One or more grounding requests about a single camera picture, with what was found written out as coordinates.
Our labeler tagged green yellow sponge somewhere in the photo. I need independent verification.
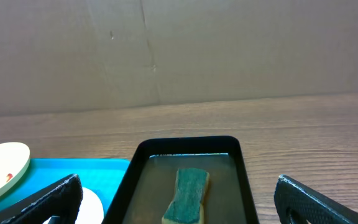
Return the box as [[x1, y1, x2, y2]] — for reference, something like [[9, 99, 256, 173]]
[[162, 168, 209, 224]]

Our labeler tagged white plate with orange smear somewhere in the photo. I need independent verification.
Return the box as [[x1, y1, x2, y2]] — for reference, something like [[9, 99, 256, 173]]
[[43, 187, 105, 224]]

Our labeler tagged teal plastic tray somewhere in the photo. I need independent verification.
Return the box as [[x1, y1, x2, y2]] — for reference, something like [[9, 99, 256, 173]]
[[0, 159, 129, 213]]

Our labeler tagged black water tray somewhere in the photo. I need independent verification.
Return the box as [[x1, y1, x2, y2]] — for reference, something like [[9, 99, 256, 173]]
[[103, 136, 259, 224]]

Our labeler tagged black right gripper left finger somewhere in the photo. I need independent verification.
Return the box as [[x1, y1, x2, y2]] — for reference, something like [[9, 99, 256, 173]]
[[0, 174, 83, 224]]

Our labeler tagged yellow plate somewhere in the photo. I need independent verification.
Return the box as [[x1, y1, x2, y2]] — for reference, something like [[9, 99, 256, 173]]
[[0, 142, 30, 197]]

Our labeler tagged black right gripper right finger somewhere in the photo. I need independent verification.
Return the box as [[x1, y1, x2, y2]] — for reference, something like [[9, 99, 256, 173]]
[[274, 175, 358, 224]]

